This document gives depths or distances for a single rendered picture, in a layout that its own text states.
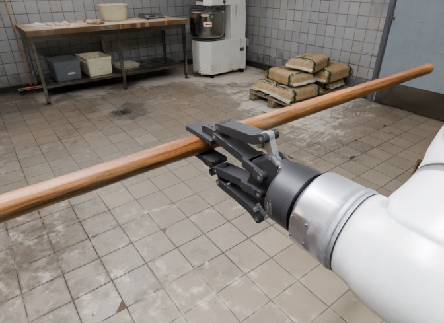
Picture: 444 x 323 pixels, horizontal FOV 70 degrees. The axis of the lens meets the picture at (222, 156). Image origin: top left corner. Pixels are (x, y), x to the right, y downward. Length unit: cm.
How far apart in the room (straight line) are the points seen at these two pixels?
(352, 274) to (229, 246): 172
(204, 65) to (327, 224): 510
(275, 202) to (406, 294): 14
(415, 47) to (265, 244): 315
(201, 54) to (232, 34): 62
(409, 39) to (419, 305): 425
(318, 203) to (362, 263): 7
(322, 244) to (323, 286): 157
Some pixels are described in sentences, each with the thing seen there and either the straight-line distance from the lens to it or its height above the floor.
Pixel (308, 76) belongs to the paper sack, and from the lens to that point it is 405.
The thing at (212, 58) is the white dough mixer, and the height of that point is 32.
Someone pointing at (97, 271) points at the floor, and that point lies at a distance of 200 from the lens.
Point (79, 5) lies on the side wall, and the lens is 553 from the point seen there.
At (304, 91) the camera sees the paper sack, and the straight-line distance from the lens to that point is 397.
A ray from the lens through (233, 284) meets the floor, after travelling 182.
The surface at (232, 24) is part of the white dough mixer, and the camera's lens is 551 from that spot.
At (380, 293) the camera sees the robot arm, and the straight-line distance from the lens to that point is 30.
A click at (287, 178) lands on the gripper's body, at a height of 123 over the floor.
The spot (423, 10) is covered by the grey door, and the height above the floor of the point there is 112.
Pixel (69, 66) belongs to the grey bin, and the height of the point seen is 41.
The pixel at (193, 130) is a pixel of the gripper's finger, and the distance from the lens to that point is 48.
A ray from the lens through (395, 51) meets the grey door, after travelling 454.
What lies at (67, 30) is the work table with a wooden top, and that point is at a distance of 463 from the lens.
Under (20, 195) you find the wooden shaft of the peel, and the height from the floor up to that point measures 120.
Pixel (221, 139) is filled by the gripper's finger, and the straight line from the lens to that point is 43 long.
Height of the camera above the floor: 141
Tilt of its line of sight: 29 degrees down
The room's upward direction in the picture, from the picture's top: straight up
